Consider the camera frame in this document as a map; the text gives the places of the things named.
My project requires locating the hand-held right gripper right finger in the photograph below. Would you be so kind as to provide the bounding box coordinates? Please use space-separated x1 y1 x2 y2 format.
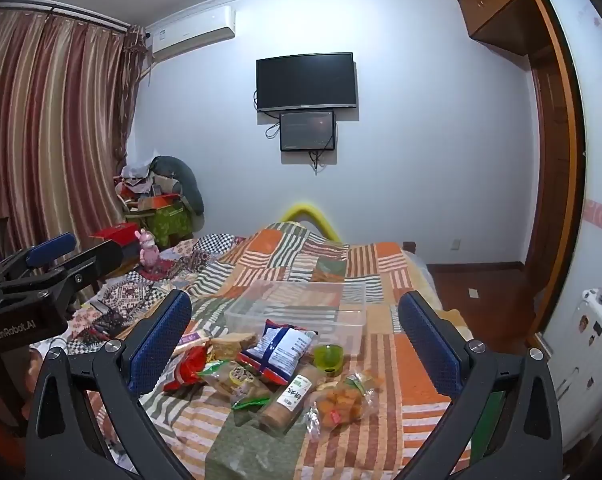
396 290 564 480

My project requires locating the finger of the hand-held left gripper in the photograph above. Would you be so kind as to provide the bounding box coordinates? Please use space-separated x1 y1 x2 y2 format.
11 240 124 311
0 232 78 287

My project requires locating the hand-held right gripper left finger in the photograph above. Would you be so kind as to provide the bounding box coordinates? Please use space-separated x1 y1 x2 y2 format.
25 289 196 480

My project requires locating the purple white snack bar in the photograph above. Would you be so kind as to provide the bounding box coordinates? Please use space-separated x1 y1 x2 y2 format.
173 329 216 358

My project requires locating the red snack packet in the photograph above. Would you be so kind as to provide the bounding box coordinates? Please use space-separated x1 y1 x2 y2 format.
163 345 209 393

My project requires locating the brown cake slice package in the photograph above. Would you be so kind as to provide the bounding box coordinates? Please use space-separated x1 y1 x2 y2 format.
208 331 258 361

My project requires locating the green edged cookie packet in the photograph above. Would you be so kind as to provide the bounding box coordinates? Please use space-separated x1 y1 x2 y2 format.
198 360 272 411

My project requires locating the green jelly cup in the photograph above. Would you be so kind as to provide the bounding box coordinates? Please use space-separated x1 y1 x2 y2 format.
313 344 344 376

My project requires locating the orange fried snack bag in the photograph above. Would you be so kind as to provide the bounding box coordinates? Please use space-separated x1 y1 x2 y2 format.
305 370 379 441

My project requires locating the blue white snack bag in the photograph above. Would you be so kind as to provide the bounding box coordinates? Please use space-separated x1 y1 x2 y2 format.
237 319 316 386

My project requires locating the clear plastic container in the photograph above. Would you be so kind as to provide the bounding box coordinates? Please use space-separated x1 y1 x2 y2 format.
224 280 368 356

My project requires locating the brown cylindrical biscuit pack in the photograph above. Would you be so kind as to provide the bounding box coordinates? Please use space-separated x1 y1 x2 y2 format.
257 364 319 433

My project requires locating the red box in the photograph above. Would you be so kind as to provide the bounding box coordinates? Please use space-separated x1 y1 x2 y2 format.
88 224 142 247

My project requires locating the checkered patterned quilt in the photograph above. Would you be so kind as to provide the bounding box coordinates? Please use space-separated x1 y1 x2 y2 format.
31 232 246 356

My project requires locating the pink plush toy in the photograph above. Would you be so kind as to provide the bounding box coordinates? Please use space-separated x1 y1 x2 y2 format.
138 228 162 267

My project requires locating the green box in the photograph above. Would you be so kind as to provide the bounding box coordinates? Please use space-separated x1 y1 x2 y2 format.
131 205 194 248

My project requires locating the orange patchwork blanket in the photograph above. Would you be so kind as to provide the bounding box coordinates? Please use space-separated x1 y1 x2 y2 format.
141 222 482 480

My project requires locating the striped red beige curtain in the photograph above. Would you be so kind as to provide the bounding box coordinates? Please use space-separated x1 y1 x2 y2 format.
0 2 146 281

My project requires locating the white suitcase with stickers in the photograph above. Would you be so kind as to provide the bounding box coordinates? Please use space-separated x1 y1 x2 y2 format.
546 287 602 461

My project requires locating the yellow hoop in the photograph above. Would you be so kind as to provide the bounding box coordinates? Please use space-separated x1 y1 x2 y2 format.
280 202 342 243

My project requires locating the wooden door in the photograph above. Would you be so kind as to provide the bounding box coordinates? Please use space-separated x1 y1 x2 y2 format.
523 45 589 348

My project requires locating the white air conditioner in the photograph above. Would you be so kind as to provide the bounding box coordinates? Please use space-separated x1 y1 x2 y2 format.
145 6 236 61

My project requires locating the white sliding wardrobe door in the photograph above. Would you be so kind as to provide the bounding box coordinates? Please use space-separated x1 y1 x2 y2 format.
538 0 602 351

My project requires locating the wooden overhead cabinet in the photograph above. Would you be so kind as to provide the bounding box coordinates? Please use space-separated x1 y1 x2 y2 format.
457 0 564 56

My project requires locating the black cable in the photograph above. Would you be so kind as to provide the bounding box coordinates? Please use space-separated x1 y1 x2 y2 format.
253 89 282 140
308 149 332 176

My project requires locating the small black wall monitor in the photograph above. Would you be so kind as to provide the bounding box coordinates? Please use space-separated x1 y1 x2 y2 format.
280 110 336 152

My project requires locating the black wall television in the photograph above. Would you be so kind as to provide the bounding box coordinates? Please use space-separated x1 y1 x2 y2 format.
256 52 358 113

